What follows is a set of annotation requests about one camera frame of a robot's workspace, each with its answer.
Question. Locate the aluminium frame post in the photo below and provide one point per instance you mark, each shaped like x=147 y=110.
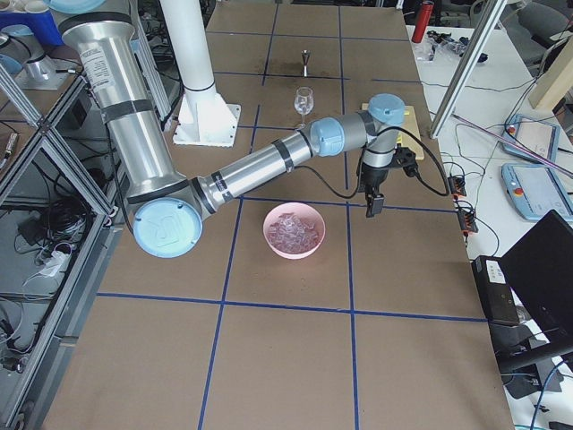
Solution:
x=482 y=31

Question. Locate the black laptop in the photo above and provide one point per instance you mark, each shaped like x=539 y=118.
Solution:
x=538 y=267

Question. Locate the bamboo cutting board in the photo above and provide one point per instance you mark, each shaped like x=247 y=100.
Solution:
x=414 y=134

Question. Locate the blue storage bin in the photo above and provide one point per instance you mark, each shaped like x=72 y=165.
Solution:
x=41 y=24

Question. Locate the clear wine glass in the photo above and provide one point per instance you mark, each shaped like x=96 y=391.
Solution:
x=303 y=104

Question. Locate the pink bowl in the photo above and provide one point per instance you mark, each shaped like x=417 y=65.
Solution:
x=303 y=211

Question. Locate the pile of ice cubes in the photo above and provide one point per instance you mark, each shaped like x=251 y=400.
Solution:
x=292 y=235

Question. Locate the blue teach pendant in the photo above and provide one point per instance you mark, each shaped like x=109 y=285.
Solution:
x=538 y=136
x=535 y=190

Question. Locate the far blue teach pendant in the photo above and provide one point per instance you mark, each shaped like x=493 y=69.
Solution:
x=538 y=136

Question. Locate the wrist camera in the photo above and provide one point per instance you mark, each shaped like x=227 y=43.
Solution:
x=406 y=160

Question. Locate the crumpled plastic bag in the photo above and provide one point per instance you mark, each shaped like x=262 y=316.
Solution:
x=436 y=44

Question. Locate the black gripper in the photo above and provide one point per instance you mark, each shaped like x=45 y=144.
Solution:
x=374 y=177

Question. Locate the near blue teach pendant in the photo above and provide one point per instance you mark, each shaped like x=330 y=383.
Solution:
x=535 y=190

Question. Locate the black electronics box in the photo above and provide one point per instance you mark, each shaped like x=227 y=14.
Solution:
x=495 y=294

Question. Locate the steel cocktail jigger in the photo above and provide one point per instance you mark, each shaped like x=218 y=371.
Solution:
x=305 y=60

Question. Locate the red water bottle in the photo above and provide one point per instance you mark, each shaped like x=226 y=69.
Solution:
x=422 y=20

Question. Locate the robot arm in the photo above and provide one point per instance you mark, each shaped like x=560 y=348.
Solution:
x=170 y=208

